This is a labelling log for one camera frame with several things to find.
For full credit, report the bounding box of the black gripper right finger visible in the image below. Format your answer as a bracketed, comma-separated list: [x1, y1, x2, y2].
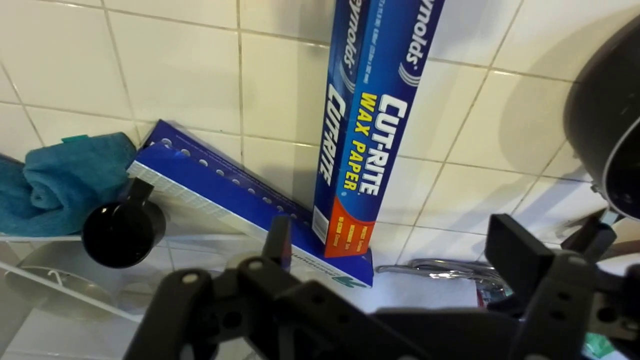
[485, 212, 640, 360]

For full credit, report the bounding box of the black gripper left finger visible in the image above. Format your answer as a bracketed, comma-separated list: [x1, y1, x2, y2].
[126, 214, 417, 360]

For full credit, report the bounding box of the dark blue dotted foil box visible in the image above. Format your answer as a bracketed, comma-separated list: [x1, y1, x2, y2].
[126, 118, 376, 289]

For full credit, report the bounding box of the blue Cut-Rite wax paper box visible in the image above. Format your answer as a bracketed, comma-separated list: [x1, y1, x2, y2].
[311, 0, 449, 261]

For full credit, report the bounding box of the green packet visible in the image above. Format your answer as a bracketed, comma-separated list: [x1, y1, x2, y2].
[581, 330, 632, 360]

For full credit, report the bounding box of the shiny silver wrapper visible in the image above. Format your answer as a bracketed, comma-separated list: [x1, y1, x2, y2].
[376, 257, 517, 310]

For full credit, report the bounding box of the teal towel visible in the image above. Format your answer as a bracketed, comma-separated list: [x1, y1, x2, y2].
[0, 130, 140, 238]

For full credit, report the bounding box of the black cooking pot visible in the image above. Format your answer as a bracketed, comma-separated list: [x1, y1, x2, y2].
[563, 14, 640, 265]

